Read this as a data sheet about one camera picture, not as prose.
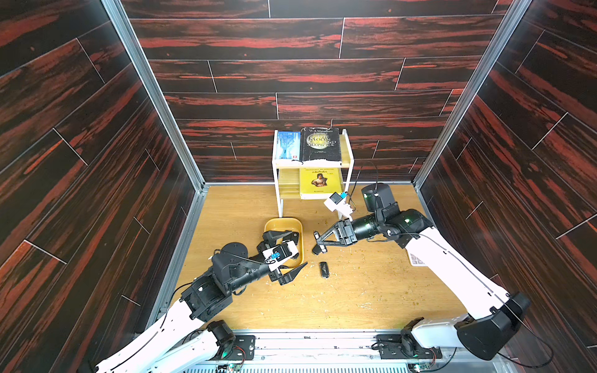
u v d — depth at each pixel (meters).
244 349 0.73
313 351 0.75
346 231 0.56
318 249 0.96
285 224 1.00
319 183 0.96
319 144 0.86
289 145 0.87
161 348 0.44
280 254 0.48
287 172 1.07
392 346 0.73
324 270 0.90
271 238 0.57
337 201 0.61
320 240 0.60
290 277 0.55
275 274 0.54
